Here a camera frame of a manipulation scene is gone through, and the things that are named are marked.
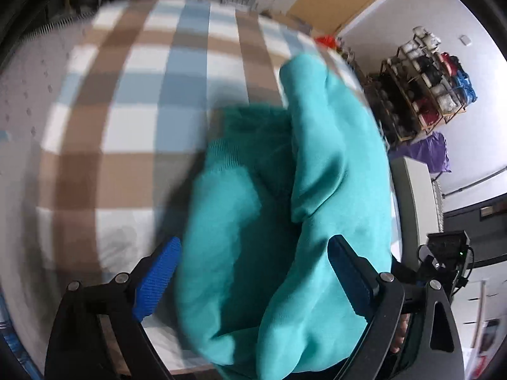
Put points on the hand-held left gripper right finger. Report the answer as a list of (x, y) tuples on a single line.
[(348, 277)]

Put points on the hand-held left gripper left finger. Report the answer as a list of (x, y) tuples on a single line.
[(156, 281)]

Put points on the teal zip jacket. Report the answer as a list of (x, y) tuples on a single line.
[(317, 166)]

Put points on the person's right hand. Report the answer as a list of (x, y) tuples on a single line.
[(401, 332)]

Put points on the pale grey side table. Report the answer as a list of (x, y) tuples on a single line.
[(414, 206)]

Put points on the purple plastic bag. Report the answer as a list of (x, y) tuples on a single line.
[(429, 152)]

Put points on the pile of loose shoes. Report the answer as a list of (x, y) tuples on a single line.
[(380, 103)]

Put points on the wooden shoe rack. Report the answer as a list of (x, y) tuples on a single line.
[(396, 83)]

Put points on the checkered blanket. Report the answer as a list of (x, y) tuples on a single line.
[(138, 99)]

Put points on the red plastic bag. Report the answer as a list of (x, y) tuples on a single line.
[(326, 41)]

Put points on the grey dotted rug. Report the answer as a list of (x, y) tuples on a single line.
[(31, 79)]

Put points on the wooden door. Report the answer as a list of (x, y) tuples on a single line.
[(348, 0)]

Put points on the grey wall conduit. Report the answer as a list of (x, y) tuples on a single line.
[(475, 184)]

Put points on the white wall switch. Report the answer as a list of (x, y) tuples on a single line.
[(465, 40)]

